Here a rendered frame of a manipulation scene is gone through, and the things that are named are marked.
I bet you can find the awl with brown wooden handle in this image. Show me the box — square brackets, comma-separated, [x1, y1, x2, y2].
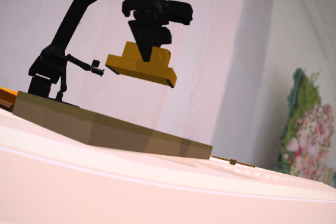
[0, 99, 15, 113]

